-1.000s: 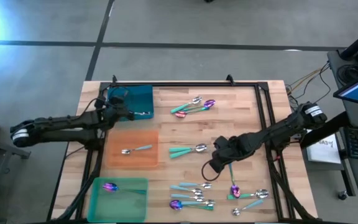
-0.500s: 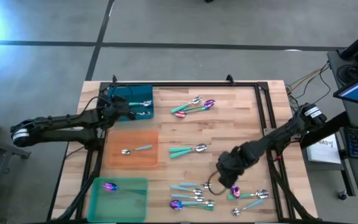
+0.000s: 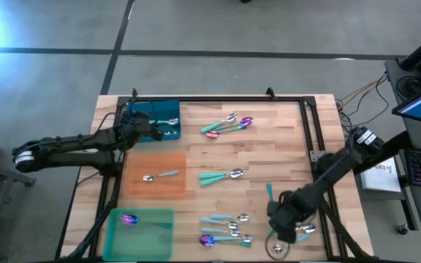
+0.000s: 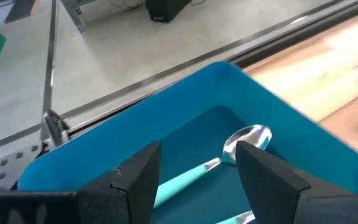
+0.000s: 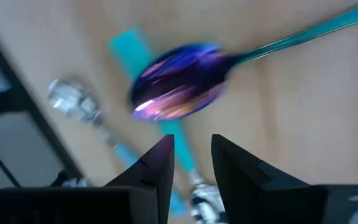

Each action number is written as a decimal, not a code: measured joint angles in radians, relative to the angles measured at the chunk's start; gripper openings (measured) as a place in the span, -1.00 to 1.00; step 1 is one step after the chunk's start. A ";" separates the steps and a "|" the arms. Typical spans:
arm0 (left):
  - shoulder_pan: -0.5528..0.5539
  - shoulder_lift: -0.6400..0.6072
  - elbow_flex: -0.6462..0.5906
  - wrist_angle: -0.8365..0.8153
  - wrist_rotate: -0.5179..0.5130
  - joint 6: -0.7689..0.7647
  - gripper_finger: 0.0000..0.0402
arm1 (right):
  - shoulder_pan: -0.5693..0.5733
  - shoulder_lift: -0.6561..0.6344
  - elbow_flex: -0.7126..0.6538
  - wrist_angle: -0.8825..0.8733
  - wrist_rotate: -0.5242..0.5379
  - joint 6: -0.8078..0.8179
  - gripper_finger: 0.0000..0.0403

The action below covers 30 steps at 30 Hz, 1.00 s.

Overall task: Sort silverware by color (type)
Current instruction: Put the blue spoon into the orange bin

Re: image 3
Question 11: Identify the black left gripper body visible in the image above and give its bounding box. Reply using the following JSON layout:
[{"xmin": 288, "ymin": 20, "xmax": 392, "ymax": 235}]
[{"xmin": 120, "ymin": 125, "xmax": 153, "ymax": 145}]

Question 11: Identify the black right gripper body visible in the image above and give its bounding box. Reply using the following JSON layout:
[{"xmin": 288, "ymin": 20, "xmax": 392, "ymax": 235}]
[{"xmin": 281, "ymin": 194, "xmax": 308, "ymax": 245}]

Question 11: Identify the blue plastic bin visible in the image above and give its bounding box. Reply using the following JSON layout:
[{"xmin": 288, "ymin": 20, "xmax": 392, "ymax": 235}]
[{"xmin": 124, "ymin": 99, "xmax": 182, "ymax": 143}]

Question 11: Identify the orange plastic bin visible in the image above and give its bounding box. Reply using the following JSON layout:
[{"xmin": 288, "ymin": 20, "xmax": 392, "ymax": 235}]
[{"xmin": 124, "ymin": 152, "xmax": 189, "ymax": 198}]

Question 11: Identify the white paper booklet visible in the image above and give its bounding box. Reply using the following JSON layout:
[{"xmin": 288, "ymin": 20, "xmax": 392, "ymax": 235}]
[{"xmin": 360, "ymin": 156, "xmax": 402, "ymax": 194}]

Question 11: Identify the green plastic bin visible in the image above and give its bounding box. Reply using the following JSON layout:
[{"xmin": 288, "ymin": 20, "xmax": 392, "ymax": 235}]
[{"xmin": 102, "ymin": 207, "xmax": 175, "ymax": 262}]

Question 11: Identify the black slanted beam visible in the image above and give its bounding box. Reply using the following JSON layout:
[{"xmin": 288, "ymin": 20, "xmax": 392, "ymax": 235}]
[{"xmin": 376, "ymin": 130, "xmax": 413, "ymax": 164}]

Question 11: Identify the grey computer desk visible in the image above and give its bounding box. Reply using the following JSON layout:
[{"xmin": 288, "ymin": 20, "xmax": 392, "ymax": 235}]
[{"xmin": 384, "ymin": 58, "xmax": 421, "ymax": 237}]

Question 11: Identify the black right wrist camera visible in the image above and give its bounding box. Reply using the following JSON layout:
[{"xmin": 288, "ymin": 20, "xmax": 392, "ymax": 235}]
[{"xmin": 267, "ymin": 199, "xmax": 288, "ymax": 226}]

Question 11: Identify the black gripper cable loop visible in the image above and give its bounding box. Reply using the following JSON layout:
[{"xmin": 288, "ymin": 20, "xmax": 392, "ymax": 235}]
[{"xmin": 264, "ymin": 233, "xmax": 292, "ymax": 262}]

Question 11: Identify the black diagonal frame strut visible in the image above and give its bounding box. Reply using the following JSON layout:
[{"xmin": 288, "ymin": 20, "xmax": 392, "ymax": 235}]
[
  {"xmin": 64, "ymin": 171, "xmax": 124, "ymax": 261},
  {"xmin": 318, "ymin": 197, "xmax": 371, "ymax": 261}
]

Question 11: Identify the black aluminium table frame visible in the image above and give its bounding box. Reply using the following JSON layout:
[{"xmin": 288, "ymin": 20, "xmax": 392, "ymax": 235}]
[{"xmin": 89, "ymin": 95, "xmax": 343, "ymax": 262}]

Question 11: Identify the yellow and black cable bundle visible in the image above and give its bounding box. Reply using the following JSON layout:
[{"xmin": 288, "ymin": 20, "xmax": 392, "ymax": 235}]
[{"xmin": 336, "ymin": 72, "xmax": 390, "ymax": 129}]

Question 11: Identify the coiled black cable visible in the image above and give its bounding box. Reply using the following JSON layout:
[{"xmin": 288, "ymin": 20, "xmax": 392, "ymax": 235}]
[{"xmin": 395, "ymin": 75, "xmax": 421, "ymax": 99}]

